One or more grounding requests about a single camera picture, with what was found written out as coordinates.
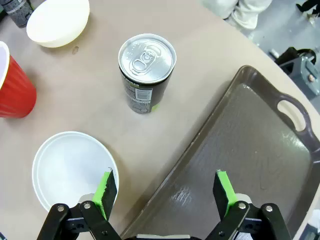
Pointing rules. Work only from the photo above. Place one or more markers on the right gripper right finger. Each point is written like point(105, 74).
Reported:
point(223, 195)

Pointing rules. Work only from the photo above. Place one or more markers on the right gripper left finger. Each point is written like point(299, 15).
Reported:
point(105, 197)

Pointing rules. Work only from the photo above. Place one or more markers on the red plastic cup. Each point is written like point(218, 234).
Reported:
point(17, 92)

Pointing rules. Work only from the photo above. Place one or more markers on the black soda can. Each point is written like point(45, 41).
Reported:
point(17, 12)
point(147, 60)

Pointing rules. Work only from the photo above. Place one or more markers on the brown plastic tray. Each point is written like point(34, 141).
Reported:
point(237, 150)

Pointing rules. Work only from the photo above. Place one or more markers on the grey metal table clamp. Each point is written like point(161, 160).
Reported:
point(300, 70)

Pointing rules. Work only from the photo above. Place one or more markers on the cream white bowl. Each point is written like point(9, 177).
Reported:
point(57, 22)

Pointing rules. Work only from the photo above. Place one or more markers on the person in cream clothes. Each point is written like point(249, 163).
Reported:
point(245, 12)

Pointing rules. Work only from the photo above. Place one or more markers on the black floor equipment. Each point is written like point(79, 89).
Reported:
point(310, 6)

